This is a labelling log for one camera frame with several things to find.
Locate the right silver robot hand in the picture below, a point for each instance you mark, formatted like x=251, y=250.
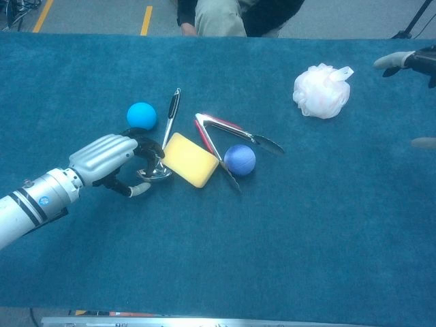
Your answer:
x=422, y=61

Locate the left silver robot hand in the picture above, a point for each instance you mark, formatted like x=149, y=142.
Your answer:
x=98, y=156

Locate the light blue ball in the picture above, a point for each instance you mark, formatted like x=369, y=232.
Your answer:
x=142, y=116

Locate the yellow sponge block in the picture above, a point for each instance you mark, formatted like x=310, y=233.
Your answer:
x=190, y=160

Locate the white mesh bath pouf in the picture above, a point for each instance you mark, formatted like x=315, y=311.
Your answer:
x=320, y=93

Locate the steel tongs red grips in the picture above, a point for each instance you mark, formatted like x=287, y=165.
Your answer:
x=269, y=143

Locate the dark blue ball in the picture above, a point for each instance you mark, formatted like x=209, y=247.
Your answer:
x=239, y=160

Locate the teal carpet table mat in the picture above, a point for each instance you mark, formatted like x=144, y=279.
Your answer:
x=218, y=238

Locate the yellow box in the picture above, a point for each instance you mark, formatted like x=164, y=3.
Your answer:
x=80, y=312

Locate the seated person khaki trousers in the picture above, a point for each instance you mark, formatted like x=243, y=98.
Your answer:
x=218, y=17

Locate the aluminium rail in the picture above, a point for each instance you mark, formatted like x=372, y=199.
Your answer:
x=170, y=322

